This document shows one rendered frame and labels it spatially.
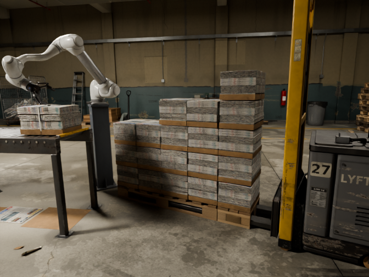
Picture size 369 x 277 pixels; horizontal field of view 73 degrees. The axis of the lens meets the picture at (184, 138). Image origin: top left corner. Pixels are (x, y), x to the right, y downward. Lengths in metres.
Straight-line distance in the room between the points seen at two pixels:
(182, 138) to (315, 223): 1.22
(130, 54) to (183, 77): 2.08
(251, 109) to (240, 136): 0.23
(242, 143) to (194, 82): 7.14
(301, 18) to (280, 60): 7.49
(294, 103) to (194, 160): 0.98
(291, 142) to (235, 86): 0.61
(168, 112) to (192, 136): 0.32
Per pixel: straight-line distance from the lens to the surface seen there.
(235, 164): 2.11
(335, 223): 2.00
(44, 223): 2.66
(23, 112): 2.40
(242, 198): 2.20
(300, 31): 1.80
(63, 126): 2.24
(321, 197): 1.93
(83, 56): 2.72
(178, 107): 2.24
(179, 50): 9.25
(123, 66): 9.74
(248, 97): 2.01
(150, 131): 2.44
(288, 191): 1.89
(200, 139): 2.18
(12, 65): 2.42
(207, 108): 2.12
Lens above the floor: 1.14
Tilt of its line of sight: 11 degrees down
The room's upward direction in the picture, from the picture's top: 1 degrees counter-clockwise
